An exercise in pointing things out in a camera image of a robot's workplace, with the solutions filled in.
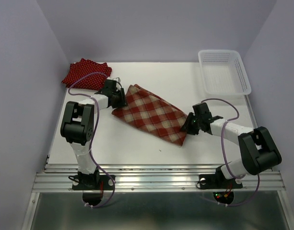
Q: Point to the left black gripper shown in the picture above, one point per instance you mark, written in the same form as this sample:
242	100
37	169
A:
123	99

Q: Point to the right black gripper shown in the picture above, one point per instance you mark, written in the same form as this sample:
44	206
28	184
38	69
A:
186	127

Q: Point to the red polka dot skirt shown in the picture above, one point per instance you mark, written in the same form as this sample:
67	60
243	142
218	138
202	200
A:
94	82
86	66

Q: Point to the red white plaid skirt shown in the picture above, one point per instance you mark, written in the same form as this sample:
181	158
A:
152	114

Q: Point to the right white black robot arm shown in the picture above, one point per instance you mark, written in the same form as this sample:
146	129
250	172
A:
258	152

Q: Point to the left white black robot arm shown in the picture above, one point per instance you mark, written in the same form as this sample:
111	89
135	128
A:
78	126

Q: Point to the white plastic basket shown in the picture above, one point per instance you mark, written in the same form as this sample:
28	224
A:
223	73

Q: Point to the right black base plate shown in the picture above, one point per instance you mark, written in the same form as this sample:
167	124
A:
210	181

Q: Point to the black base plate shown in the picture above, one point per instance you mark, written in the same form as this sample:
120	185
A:
210	181
84	182

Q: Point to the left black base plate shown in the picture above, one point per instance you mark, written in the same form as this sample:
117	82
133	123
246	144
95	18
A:
84	182

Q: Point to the aluminium rail frame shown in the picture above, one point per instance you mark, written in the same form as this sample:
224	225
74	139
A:
157	197

